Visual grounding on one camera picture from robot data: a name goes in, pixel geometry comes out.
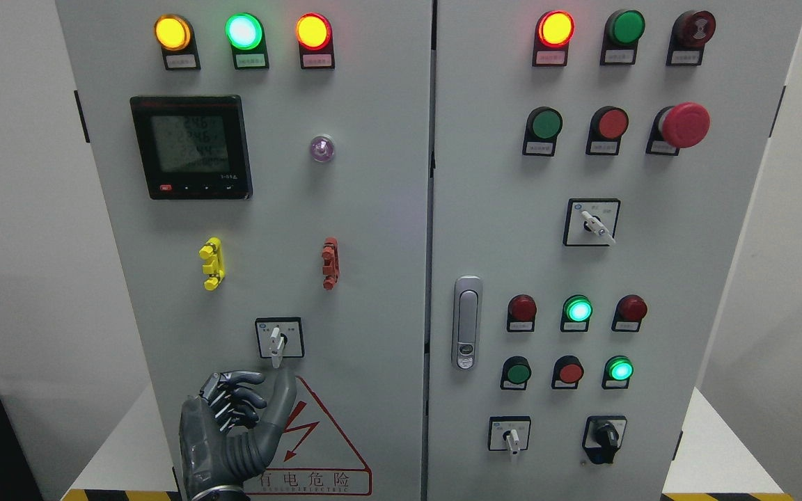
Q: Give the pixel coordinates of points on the black knob selector switch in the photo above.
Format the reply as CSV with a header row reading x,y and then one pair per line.
x,y
602,437

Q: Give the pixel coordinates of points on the silver door latch handle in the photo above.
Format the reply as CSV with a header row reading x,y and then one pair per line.
x,y
467,303

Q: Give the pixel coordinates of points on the orange red-ringed indicator light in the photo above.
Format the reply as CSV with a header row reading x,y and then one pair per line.
x,y
314,35
553,33

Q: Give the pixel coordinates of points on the black digital power meter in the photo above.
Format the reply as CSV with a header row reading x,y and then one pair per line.
x,y
193,147

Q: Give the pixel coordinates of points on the dark red buzzer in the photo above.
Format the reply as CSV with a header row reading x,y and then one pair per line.
x,y
690,33

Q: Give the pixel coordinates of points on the red electrical hazard warning sticker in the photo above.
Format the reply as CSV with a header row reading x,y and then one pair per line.
x,y
314,456

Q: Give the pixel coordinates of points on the red emergency stop mushroom button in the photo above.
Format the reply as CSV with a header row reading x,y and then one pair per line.
x,y
677,127

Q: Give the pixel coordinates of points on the green indicator light top right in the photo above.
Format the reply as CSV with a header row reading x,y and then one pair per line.
x,y
622,32

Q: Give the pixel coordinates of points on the dark red indicator light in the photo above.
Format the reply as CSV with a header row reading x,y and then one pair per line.
x,y
629,314
521,314

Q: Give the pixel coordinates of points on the yellow indicator light top left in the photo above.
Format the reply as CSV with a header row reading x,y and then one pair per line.
x,y
177,41

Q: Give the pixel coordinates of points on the red push button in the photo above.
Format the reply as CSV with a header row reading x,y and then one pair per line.
x,y
567,373
607,126

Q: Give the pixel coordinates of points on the red terminal clip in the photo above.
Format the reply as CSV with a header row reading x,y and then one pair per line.
x,y
330,263

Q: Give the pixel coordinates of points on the green lit indicator light middle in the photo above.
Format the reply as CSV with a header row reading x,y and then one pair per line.
x,y
576,314

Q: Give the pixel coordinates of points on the green lit indicator light left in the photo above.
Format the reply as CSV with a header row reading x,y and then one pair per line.
x,y
246,36

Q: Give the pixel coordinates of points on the orange red-ringed indicator light right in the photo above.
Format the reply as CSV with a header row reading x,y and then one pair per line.
x,y
553,33

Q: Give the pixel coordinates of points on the dark red indicator light left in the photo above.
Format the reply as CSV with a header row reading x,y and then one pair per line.
x,y
521,314

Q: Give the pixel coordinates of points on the grey cabinet door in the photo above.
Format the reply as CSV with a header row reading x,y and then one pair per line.
x,y
363,339
501,216

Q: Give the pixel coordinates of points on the clear round lamp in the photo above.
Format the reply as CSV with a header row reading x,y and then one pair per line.
x,y
322,148

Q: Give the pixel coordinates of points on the yellow terminal clip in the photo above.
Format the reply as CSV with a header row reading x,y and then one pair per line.
x,y
213,268

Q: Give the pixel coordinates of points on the green lit push button lower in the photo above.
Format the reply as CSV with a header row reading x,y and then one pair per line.
x,y
617,373

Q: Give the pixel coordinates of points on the red push button upper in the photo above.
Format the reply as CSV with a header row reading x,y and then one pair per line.
x,y
607,126

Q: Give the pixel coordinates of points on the white lever selector switch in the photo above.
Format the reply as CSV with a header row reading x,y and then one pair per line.
x,y
591,221
279,338
509,434

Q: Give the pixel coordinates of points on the dark red indicator light right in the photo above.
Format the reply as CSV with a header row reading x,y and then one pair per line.
x,y
629,314

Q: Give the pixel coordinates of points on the orange red-ringed indicator light left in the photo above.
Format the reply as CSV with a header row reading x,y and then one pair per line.
x,y
314,35

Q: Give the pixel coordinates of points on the grey black robotic hand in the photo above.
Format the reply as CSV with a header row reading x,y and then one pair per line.
x,y
230,434

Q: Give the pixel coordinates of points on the white platform with hazard stripe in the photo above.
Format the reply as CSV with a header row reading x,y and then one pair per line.
x,y
711,462

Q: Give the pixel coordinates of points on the red push button lower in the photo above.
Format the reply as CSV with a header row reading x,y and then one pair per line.
x,y
567,373

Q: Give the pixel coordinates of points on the grey robot forearm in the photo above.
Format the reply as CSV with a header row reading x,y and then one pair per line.
x,y
221,493

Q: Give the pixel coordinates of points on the green push button upper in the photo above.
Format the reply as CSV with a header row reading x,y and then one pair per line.
x,y
543,126

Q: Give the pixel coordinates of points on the green lit indicator light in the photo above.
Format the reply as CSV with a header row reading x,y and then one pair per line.
x,y
576,314
246,36

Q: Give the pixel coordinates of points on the right grey cabinet door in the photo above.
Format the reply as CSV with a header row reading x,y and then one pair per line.
x,y
501,216

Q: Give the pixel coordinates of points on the left grey cabinet door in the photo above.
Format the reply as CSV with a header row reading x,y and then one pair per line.
x,y
363,339

